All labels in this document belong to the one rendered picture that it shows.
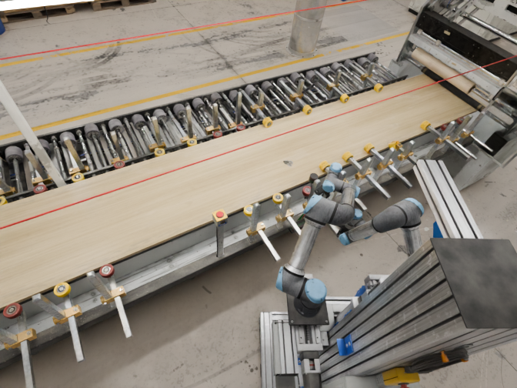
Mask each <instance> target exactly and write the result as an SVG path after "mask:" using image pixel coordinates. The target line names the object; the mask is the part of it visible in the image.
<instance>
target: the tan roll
mask: <svg viewBox="0 0 517 388"><path fill-rule="evenodd" d="M408 50H409V51H411V52H412V57H413V58H414V59H415V60H417V61H418V62H420V63H421V64H423V65H424V66H425V67H427V68H428V69H430V70H432V71H433V72H434V73H436V74H437V75H439V76H441V77H442V78H444V79H447V78H450V77H453V76H455V75H459V74H460V73H459V72H457V71H456V70H454V69H452V68H451V67H449V66H447V65H446V64H445V63H443V62H441V61H440V60H438V59H437V58H435V57H434V56H432V55H430V54H429V53H427V52H426V51H424V50H423V49H421V48H419V47H418V48H416V49H413V48H412V47H409V48H408ZM446 81H448V82H450V83H451V84H453V85H454V86H455V87H456V88H458V89H460V90H461V91H463V92H464V93H465V94H469V93H470V92H473V93H475V94H476V95H477V96H479V97H480V98H482V99H484V100H485V101H487V102H488V103H490V102H491V101H492V100H491V99H490V98H488V97H487V96H485V95H483V94H482V93H481V92H479V91H477V90H476V89H474V88H473V87H474V86H475V85H476V84H475V83H474V82H473V81H471V80H470V79H467V78H466V77H465V76H464V75H459V76H456V77H454V78H451V79H447V80H446Z"/></svg>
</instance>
